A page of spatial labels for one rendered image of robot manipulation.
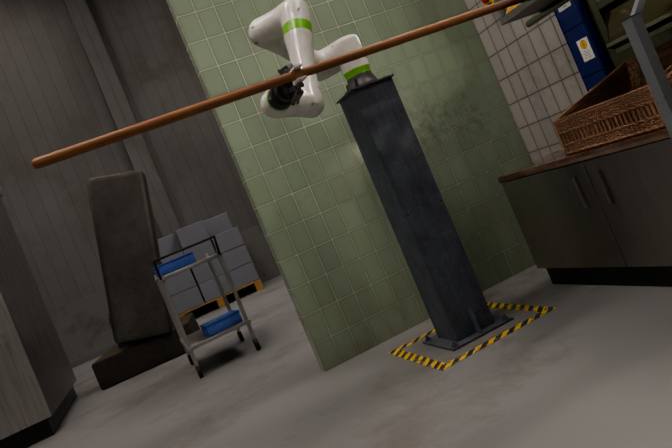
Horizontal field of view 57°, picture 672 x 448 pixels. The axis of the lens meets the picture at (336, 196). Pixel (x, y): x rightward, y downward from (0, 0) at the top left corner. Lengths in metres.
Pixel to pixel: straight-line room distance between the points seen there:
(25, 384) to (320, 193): 2.83
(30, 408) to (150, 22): 7.14
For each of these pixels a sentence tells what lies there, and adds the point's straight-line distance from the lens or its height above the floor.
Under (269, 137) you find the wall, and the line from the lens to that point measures 3.25.
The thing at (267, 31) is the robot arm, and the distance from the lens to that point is 2.60.
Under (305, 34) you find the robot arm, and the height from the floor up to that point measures 1.41.
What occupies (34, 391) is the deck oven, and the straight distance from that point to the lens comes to 5.18.
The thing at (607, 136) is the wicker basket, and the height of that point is 0.61.
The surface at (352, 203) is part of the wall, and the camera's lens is 3.30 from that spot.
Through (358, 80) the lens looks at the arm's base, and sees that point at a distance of 2.81.
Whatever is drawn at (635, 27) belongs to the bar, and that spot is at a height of 0.91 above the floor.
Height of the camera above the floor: 0.78
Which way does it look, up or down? level
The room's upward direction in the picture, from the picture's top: 23 degrees counter-clockwise
